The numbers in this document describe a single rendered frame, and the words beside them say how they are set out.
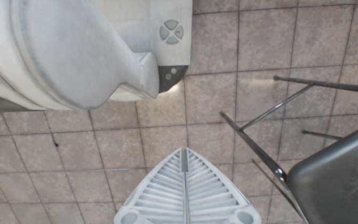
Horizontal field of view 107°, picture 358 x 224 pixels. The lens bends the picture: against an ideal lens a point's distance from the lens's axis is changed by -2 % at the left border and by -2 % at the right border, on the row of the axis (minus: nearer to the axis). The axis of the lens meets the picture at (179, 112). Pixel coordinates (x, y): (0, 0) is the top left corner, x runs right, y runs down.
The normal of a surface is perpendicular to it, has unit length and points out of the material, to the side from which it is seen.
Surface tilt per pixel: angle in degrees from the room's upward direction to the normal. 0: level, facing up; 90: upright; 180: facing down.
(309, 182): 8
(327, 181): 0
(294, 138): 0
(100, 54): 90
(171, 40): 38
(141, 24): 14
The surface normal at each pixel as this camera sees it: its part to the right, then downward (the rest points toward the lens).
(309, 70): -0.02, 0.28
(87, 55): 1.00, -0.03
